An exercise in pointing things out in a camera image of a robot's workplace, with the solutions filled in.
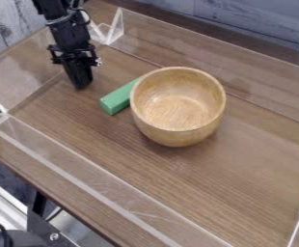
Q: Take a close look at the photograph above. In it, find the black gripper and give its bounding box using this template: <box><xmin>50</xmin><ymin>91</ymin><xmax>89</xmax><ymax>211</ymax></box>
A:
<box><xmin>46</xmin><ymin>18</ymin><xmax>101</xmax><ymax>90</ymax></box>

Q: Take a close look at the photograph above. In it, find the green rectangular block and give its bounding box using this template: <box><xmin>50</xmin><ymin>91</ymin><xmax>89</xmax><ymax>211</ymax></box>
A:
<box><xmin>98</xmin><ymin>78</ymin><xmax>138</xmax><ymax>116</ymax></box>

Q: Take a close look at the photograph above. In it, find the brown wooden bowl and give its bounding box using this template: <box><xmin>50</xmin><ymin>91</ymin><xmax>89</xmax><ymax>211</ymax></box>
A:
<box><xmin>130</xmin><ymin>67</ymin><xmax>227</xmax><ymax>147</ymax></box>

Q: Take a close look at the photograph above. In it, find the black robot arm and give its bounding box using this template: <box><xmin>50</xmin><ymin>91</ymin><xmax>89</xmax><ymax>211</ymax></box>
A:
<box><xmin>32</xmin><ymin>0</ymin><xmax>101</xmax><ymax>90</ymax></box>

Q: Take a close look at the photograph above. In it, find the black metal table leg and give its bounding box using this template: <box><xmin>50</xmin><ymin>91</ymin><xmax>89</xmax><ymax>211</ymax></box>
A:
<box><xmin>32</xmin><ymin>192</ymin><xmax>48</xmax><ymax>217</ymax></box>

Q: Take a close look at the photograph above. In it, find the clear acrylic enclosure wall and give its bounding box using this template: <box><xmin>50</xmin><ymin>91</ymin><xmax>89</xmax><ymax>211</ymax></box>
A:
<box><xmin>0</xmin><ymin>0</ymin><xmax>299</xmax><ymax>247</ymax></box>

